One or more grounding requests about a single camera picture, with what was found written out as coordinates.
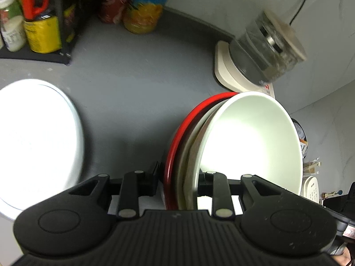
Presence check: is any beige bowl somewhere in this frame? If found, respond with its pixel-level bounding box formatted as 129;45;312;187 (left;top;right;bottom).
175;100;225;210

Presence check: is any red rimmed bowl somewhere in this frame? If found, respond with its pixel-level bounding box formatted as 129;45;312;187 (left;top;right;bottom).
161;92;237;210

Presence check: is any cream white bowl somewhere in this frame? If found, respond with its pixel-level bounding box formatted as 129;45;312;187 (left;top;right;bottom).
184;92;303;210

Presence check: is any person's right hand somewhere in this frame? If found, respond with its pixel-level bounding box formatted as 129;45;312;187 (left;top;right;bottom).
332;247;353;266

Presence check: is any white rice cooker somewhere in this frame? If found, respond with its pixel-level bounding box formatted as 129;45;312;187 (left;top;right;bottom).
301;176;320;203

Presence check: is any white plate blue rim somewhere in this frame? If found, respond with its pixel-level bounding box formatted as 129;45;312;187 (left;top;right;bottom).
1;79;84;220

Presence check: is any orange juice bottle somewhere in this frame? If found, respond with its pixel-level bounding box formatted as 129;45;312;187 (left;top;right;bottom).
123;0;167;34

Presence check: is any black metal spice rack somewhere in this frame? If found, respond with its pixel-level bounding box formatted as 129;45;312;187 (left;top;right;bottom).
1;0;82;64

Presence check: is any small white plastic jar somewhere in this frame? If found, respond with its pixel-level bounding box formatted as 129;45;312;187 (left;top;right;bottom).
1;16;26;52

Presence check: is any green glass jar white lid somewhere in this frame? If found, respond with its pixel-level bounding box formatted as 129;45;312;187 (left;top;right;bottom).
0;0;22;25

